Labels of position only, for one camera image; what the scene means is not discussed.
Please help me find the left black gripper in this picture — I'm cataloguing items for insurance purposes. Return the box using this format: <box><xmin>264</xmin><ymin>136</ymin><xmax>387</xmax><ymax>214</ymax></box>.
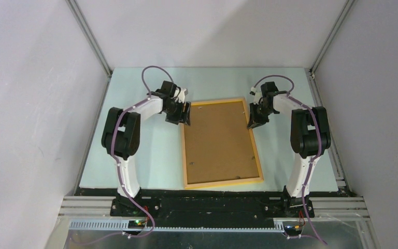
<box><xmin>163</xmin><ymin>100</ymin><xmax>190</xmax><ymax>126</ymax></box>

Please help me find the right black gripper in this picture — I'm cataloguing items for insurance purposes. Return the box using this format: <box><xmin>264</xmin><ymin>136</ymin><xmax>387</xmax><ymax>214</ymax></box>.
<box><xmin>249</xmin><ymin>102</ymin><xmax>275</xmax><ymax>129</ymax></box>

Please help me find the brown cardboard backing board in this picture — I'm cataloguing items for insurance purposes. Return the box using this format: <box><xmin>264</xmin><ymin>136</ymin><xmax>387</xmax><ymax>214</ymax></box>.
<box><xmin>184</xmin><ymin>101</ymin><xmax>261</xmax><ymax>185</ymax></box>

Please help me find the yellow wooden picture frame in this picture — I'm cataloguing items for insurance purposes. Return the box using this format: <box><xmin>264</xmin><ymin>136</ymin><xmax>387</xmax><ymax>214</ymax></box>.
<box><xmin>180</xmin><ymin>98</ymin><xmax>264</xmax><ymax>190</ymax></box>

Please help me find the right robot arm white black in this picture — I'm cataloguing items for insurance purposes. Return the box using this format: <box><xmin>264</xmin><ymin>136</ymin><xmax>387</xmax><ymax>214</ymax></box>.
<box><xmin>247</xmin><ymin>81</ymin><xmax>331</xmax><ymax>217</ymax></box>

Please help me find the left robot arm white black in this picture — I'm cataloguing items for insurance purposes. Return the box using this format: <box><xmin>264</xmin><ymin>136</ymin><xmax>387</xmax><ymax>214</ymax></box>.
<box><xmin>101</xmin><ymin>81</ymin><xmax>191</xmax><ymax>216</ymax></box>

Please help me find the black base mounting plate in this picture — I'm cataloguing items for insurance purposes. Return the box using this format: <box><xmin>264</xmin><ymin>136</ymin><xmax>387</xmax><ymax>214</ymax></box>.
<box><xmin>74</xmin><ymin>188</ymin><xmax>353</xmax><ymax>217</ymax></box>

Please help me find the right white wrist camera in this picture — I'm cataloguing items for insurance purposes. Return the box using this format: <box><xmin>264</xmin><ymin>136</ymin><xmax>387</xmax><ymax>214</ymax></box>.
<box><xmin>249</xmin><ymin>87</ymin><xmax>263</xmax><ymax>105</ymax></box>

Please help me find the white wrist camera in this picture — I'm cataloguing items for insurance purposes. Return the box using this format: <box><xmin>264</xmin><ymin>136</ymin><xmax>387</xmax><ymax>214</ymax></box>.
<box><xmin>174</xmin><ymin>88</ymin><xmax>188</xmax><ymax>103</ymax></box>
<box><xmin>249</xmin><ymin>87</ymin><xmax>263</xmax><ymax>105</ymax></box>

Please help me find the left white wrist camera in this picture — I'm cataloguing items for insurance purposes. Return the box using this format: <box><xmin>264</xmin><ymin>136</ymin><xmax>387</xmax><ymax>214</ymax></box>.
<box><xmin>174</xmin><ymin>88</ymin><xmax>188</xmax><ymax>103</ymax></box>

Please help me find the right aluminium corner post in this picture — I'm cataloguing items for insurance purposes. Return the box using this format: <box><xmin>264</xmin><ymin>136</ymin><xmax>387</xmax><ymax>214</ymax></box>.
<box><xmin>309</xmin><ymin>0</ymin><xmax>358</xmax><ymax>78</ymax></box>

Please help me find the aluminium corner post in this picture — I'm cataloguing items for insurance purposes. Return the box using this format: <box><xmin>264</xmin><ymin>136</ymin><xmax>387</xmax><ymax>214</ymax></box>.
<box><xmin>309</xmin><ymin>0</ymin><xmax>358</xmax><ymax>78</ymax></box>
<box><xmin>65</xmin><ymin>0</ymin><xmax>113</xmax><ymax>78</ymax></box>

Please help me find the aluminium extrusion rail front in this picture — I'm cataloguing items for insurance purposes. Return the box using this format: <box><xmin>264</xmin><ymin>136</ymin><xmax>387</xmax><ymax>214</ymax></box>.
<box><xmin>59</xmin><ymin>197</ymin><xmax>370</xmax><ymax>232</ymax></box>

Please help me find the left aluminium corner post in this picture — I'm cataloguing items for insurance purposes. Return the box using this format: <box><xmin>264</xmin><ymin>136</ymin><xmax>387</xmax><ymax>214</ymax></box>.
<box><xmin>65</xmin><ymin>0</ymin><xmax>113</xmax><ymax>78</ymax></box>

